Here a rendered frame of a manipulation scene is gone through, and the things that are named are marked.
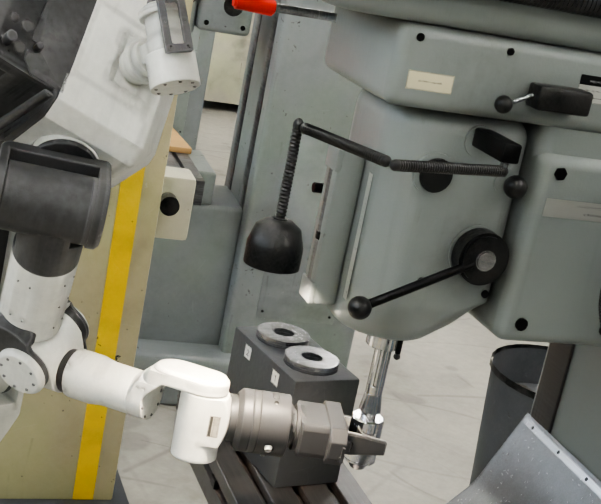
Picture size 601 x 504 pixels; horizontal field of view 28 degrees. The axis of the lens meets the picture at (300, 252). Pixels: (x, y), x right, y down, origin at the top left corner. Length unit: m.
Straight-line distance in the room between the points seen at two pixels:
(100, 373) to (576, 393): 0.73
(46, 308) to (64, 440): 1.93
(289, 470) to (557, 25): 0.84
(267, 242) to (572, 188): 0.40
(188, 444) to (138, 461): 2.33
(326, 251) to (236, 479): 0.52
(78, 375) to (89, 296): 1.67
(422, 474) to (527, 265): 2.78
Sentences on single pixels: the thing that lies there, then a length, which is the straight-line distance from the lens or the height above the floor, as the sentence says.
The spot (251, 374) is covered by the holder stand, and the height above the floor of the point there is 1.09.
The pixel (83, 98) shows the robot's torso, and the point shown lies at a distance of 1.58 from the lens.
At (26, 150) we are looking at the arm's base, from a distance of 1.58.
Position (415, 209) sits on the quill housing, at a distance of 1.49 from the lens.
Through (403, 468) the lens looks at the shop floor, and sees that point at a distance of 4.30.
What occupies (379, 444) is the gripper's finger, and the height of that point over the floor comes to 1.15.
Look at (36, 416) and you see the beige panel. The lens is 3.51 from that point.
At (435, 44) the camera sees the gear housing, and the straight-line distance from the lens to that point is 1.42.
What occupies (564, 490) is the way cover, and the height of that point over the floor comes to 1.07.
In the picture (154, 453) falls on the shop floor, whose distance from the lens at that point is 4.05.
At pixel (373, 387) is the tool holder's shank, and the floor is 1.22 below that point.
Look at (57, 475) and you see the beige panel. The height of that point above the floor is 0.11.
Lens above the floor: 1.84
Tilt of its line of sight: 16 degrees down
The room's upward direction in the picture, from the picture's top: 11 degrees clockwise
